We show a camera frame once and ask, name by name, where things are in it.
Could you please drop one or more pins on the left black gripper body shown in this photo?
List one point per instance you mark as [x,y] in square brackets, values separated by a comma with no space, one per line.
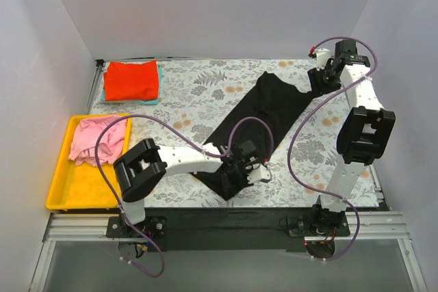
[234,174]

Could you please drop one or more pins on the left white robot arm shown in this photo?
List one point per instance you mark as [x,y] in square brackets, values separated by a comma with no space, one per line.
[140,169]

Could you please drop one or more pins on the aluminium frame rail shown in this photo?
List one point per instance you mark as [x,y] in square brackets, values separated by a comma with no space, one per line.
[65,227]

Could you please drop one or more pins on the pink t-shirt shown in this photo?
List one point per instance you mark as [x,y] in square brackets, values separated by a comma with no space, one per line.
[84,148]

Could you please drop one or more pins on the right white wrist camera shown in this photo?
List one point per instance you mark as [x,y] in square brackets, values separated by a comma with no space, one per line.
[321,56]

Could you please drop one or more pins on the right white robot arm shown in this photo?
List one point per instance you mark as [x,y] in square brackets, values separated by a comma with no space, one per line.
[363,136]

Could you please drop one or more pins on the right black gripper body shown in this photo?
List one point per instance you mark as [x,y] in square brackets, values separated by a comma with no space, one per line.
[317,80]

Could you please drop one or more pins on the red folded t-shirt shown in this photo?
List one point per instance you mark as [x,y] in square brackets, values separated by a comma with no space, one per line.
[131,82]

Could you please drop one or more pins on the black t-shirt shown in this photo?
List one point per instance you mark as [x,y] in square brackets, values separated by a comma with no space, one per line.
[272,100]

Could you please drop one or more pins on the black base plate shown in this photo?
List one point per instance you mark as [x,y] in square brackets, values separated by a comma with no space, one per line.
[189,229]

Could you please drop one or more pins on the floral table cloth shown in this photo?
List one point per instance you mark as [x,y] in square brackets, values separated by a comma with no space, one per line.
[196,96]

